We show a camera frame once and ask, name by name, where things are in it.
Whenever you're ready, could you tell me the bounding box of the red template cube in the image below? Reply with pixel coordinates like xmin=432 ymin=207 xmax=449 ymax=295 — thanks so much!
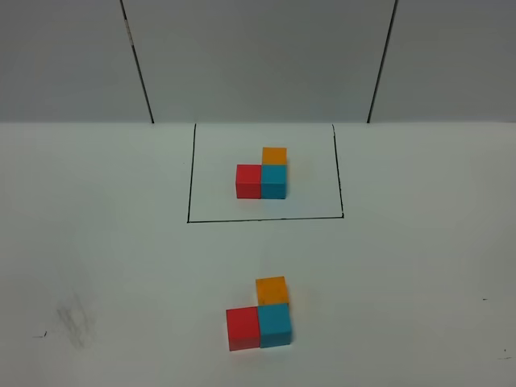
xmin=235 ymin=164 xmax=261 ymax=199

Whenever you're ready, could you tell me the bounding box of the blue template cube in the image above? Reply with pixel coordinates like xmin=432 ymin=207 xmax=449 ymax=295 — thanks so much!
xmin=261 ymin=164 xmax=287 ymax=199

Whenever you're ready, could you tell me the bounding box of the orange template cube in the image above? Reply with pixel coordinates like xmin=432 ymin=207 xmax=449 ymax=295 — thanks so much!
xmin=262 ymin=147 xmax=287 ymax=165

